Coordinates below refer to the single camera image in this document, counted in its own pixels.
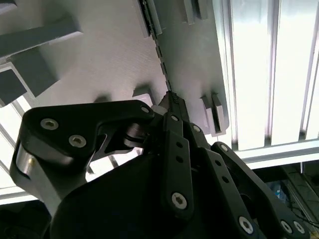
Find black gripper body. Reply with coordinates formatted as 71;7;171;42
49;153;238;239

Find black gripper right finger link bars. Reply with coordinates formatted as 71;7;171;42
177;98;311;239

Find RAM stick with black chips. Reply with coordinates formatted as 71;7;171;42
141;0;175;95

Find black gripper left finger wide plate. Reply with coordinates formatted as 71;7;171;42
9;91;195;222

